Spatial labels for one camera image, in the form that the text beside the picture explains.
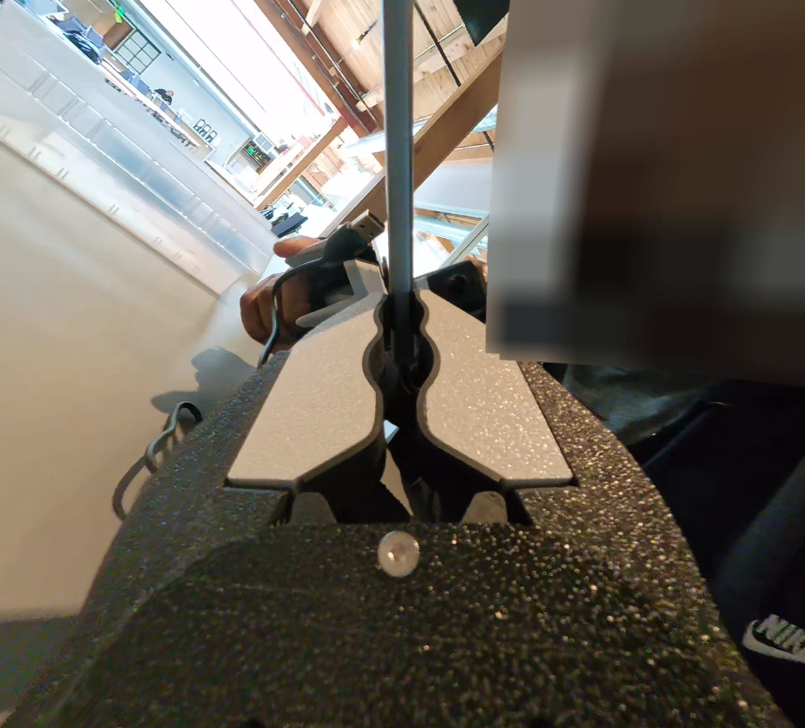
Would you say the grey usb hub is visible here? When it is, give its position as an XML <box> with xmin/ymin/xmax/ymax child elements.
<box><xmin>380</xmin><ymin>0</ymin><xmax>417</xmax><ymax>304</ymax></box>

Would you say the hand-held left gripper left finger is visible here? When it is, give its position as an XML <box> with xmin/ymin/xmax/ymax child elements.
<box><xmin>226</xmin><ymin>287</ymin><xmax>391</xmax><ymax>517</ymax></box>

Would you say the person's right hand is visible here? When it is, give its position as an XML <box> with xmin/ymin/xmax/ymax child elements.
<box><xmin>238</xmin><ymin>237</ymin><xmax>334</xmax><ymax>346</ymax></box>

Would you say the black usb cable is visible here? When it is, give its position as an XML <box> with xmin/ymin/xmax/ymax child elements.
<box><xmin>112</xmin><ymin>214</ymin><xmax>386</xmax><ymax>523</ymax></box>

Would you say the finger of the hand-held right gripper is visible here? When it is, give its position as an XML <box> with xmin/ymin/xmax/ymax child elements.
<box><xmin>299</xmin><ymin>281</ymin><xmax>386</xmax><ymax>330</ymax></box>

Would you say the clear plastic bin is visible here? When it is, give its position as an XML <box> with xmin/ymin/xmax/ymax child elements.
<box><xmin>0</xmin><ymin>0</ymin><xmax>280</xmax><ymax>291</ymax></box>

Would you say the person's torso in dark jacket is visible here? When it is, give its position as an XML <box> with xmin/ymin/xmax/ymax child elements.
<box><xmin>554</xmin><ymin>364</ymin><xmax>805</xmax><ymax>694</ymax></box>

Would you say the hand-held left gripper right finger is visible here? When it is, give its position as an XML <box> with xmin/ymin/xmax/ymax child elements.
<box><xmin>410</xmin><ymin>287</ymin><xmax>574</xmax><ymax>517</ymax></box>

